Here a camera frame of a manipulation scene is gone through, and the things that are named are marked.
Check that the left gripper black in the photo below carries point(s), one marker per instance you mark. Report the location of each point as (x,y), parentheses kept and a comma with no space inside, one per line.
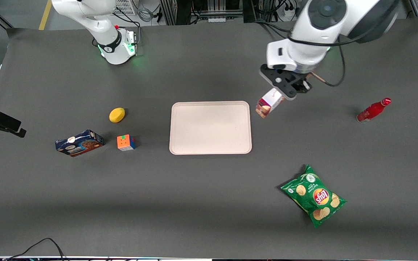
(302,82)

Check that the red cookie box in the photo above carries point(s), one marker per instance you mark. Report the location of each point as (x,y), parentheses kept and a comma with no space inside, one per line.
(267,105)

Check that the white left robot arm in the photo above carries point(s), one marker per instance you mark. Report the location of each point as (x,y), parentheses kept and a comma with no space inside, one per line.
(339,21)

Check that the blue cookie box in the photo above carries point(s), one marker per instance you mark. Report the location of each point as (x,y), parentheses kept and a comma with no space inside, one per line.
(80,144)

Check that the white rectangular tray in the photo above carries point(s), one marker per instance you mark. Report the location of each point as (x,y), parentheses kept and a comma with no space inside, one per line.
(209,127)

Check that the white socket strip with plugs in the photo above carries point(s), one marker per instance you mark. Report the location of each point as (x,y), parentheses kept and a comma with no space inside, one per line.
(291,11)

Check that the red drink bottle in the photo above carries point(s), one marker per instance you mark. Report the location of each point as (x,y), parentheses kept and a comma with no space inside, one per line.
(370,110)

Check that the small white power strip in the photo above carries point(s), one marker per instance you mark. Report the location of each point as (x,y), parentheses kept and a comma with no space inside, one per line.
(217,19)

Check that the yellow lemon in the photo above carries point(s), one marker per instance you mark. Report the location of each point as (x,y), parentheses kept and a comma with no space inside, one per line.
(117,115)

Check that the green chips bag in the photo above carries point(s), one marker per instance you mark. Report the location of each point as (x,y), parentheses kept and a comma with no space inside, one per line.
(314,195)

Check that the yellow floor tape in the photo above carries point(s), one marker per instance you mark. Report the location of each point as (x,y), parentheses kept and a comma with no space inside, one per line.
(45,14)

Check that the multicoloured puzzle cube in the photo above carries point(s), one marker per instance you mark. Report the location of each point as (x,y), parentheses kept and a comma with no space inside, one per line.
(125,142)

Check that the black metal equipment rack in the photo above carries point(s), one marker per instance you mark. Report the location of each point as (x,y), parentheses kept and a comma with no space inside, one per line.
(180,11)

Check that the white perforated panel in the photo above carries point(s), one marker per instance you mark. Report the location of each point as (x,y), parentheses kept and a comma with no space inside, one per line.
(125,6)

